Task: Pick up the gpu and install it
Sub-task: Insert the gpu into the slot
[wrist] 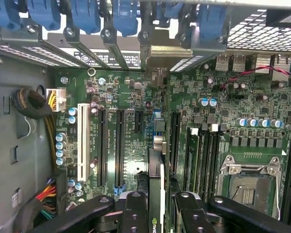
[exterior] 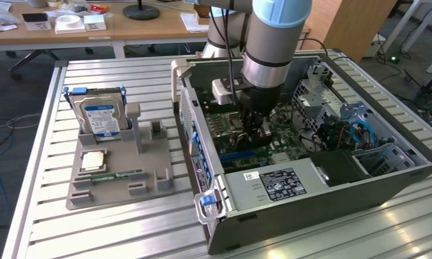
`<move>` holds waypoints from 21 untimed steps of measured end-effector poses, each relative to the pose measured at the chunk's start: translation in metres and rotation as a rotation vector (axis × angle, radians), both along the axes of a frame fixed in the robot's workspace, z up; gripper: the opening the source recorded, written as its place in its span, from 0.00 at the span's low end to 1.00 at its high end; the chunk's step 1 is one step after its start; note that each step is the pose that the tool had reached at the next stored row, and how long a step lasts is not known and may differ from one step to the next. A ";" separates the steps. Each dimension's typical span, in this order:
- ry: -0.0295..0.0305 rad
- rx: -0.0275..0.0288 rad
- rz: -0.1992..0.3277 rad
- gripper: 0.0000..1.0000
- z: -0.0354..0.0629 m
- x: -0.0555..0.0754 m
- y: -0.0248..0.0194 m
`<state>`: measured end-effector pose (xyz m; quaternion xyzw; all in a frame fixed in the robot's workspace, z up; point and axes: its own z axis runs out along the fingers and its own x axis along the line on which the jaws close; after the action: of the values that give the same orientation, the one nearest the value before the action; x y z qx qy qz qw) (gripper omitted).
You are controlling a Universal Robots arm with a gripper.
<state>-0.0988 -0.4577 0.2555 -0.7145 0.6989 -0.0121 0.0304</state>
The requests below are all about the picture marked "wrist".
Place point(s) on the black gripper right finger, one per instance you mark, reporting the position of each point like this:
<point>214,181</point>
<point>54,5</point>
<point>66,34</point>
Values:
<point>191,216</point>

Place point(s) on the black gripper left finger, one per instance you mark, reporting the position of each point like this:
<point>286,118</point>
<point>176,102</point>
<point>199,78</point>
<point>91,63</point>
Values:
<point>135,213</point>

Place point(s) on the thin metal locking lever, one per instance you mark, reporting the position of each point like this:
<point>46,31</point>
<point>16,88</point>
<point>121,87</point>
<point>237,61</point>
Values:
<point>237,193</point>

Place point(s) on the CPU socket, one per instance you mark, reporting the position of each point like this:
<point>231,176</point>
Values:
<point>247,194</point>

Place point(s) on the black expansion slot blue latch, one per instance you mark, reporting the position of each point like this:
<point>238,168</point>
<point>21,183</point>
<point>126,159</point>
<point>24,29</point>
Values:
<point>120,145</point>

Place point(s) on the white expansion slot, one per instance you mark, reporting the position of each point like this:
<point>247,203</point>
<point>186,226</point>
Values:
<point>83,145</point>

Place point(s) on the short black expansion slot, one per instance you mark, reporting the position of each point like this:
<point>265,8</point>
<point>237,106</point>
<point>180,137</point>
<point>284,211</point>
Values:
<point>139,121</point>

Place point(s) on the green motherboard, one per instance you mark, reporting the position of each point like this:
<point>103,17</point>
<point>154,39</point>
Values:
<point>131,97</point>

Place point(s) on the white power connector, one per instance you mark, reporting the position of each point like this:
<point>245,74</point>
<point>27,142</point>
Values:
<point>59,99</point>

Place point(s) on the blue card retention clip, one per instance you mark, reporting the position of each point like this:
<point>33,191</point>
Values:
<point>4,12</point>
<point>86,14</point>
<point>171,9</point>
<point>124,17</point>
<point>43,12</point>
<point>213,21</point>

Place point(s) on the dark grey PC case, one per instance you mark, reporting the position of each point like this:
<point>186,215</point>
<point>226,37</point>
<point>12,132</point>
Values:
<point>14,40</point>

